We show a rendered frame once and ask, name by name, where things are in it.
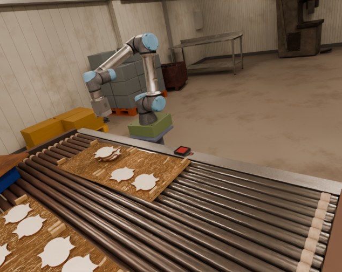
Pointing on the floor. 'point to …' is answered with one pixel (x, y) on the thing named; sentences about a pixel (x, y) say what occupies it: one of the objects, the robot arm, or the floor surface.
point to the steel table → (210, 43)
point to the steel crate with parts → (175, 74)
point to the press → (298, 29)
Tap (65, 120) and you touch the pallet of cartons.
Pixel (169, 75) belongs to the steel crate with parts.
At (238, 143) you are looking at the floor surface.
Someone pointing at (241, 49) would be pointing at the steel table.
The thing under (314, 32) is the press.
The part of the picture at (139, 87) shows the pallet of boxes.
